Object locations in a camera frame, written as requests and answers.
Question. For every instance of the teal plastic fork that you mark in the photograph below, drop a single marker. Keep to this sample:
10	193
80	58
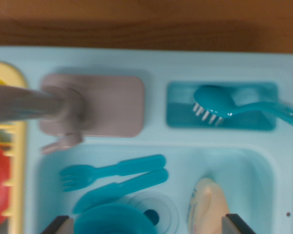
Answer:
136	164

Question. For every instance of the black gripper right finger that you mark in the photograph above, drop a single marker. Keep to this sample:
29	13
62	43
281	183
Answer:
234	225

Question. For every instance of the teal plastic plate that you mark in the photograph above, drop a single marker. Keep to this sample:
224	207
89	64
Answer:
112	219

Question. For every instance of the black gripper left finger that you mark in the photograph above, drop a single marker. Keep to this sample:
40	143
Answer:
61	226

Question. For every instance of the yellow plastic dish rack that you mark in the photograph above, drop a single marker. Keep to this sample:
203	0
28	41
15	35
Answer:
19	170

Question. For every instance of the teal dish brush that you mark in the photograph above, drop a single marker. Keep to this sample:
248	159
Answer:
212	100

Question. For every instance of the cream detergent bottle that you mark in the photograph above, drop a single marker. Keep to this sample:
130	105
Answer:
205	207

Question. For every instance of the light blue toy sink unit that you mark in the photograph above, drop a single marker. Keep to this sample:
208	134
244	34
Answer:
156	68

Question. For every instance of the teal plastic knife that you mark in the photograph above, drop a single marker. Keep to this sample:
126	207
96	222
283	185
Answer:
149	178

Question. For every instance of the clear round sink drain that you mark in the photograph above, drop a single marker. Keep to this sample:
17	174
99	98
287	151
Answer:
168	209

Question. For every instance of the grey toy faucet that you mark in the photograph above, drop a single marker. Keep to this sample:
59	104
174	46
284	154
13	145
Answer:
27	102

